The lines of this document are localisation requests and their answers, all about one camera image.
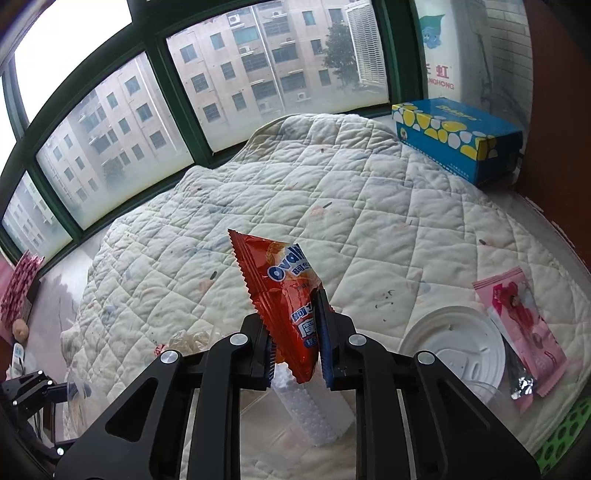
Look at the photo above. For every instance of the green window frame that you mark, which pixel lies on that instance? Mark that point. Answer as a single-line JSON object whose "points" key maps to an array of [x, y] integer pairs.
{"points": [[187, 120]]}

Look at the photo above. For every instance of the green perforated basket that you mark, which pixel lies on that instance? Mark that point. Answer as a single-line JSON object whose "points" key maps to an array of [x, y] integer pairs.
{"points": [[565, 438]]}

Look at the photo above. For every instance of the white plastic cup lid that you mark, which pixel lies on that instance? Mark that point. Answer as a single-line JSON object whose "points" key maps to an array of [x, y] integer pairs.
{"points": [[455, 350]]}

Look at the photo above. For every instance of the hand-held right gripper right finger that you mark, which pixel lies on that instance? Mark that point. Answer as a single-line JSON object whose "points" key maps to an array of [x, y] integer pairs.
{"points": [[326, 362]]}

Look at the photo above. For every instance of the small beige round object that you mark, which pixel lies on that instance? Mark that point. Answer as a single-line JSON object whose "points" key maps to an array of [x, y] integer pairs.
{"points": [[21, 329]]}

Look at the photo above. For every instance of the white quilted blanket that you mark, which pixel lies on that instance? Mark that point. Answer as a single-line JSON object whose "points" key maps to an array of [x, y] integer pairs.
{"points": [[323, 194]]}

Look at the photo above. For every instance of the pink snack packet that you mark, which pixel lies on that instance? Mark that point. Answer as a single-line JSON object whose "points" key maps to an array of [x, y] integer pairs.
{"points": [[531, 323]]}

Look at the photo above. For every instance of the blue spotted tissue box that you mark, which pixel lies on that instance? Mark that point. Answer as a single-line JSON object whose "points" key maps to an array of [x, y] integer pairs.
{"points": [[457, 134]]}

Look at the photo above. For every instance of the brown wooden cabinet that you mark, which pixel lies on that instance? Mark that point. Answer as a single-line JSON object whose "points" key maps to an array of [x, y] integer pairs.
{"points": [[563, 138]]}

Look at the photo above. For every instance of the orange snack packet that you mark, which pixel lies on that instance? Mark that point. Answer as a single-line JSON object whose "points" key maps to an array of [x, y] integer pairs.
{"points": [[281, 300]]}

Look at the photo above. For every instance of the clear plastic bag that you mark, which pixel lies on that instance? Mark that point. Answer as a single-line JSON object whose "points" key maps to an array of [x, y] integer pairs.
{"points": [[194, 341]]}

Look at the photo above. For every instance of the wall poster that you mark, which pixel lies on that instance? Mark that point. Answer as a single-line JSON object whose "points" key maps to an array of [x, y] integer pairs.
{"points": [[436, 32]]}

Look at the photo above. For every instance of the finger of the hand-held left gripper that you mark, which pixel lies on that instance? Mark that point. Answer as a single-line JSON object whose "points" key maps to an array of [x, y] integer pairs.
{"points": [[32, 385], [51, 452]]}

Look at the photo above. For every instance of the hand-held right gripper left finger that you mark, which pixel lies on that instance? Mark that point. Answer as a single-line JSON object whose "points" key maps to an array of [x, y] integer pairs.
{"points": [[271, 364]]}

